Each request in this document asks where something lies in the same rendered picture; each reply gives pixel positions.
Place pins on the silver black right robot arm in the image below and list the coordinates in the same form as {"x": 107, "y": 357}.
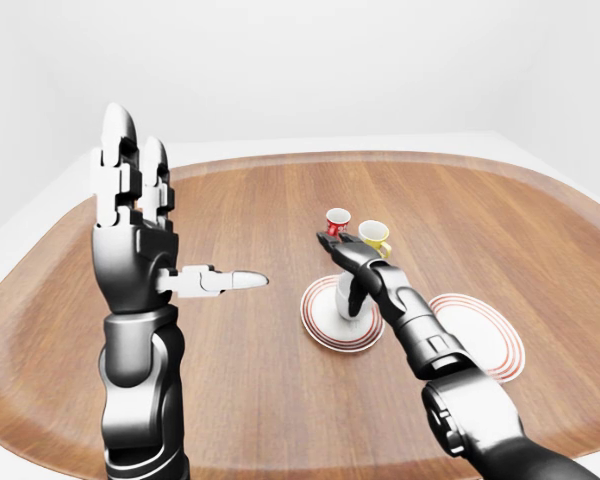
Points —
{"x": 440, "y": 350}

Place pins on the red mug with white print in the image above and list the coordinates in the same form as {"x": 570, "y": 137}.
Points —
{"x": 338, "y": 221}

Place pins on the white plate with red rings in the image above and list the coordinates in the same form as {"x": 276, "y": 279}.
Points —
{"x": 485, "y": 335}
{"x": 325, "y": 325}

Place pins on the yellow mug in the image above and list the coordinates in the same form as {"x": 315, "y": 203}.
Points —
{"x": 373, "y": 238}

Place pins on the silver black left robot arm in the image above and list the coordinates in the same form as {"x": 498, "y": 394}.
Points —
{"x": 140, "y": 390}

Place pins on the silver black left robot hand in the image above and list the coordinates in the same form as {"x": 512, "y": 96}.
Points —
{"x": 125, "y": 260}

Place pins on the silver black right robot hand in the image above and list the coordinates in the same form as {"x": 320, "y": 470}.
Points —
{"x": 352, "y": 255}

